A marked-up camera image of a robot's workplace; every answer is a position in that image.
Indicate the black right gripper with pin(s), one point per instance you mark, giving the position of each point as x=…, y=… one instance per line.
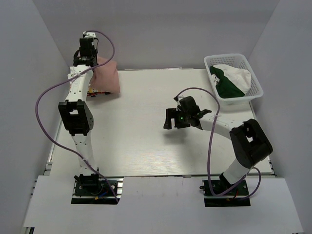
x=174, y=118

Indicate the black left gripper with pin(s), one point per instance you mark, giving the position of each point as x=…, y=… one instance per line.
x=86, y=46

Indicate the pink t shirt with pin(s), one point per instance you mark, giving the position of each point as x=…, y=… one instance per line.
x=105, y=78

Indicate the white printed t shirt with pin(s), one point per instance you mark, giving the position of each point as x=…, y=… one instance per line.
x=93, y=91

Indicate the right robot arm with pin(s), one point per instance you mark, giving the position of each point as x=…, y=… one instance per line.
x=249, y=142

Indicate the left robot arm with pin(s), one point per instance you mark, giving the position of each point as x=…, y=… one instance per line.
x=75, y=114

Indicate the green and white t shirt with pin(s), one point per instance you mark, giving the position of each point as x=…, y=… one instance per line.
x=230, y=82

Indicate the white plastic basket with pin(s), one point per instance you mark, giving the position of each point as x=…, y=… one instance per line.
x=240, y=62

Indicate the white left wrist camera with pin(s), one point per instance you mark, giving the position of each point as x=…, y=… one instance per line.
x=89, y=35

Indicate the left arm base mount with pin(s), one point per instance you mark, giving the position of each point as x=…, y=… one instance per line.
x=93, y=190

